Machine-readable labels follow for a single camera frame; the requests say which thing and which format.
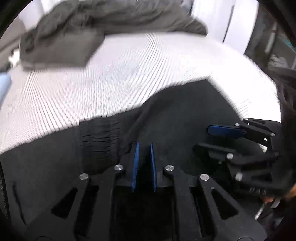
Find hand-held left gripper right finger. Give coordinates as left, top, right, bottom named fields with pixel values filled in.
left=150, top=142, right=267, bottom=241

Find bed with patterned white sheet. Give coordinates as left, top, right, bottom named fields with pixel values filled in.
left=0, top=32, right=282, bottom=155

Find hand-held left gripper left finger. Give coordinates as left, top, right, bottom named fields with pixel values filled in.
left=29, top=142, right=140, bottom=241

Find dark grey duvet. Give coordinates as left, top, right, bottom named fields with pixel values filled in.
left=19, top=0, right=208, bottom=70

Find light blue pillow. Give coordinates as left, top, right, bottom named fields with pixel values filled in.
left=0, top=72, right=12, bottom=106

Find black pants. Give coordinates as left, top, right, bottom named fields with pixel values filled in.
left=0, top=79, right=281, bottom=241

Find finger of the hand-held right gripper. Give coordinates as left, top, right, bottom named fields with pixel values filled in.
left=194, top=142, right=281, bottom=168
left=207, top=118, right=282, bottom=149

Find dark open wardrobe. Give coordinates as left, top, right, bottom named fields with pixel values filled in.
left=245, top=0, right=296, bottom=93

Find person's right hand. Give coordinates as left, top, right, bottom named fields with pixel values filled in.
left=261, top=183, right=296, bottom=204

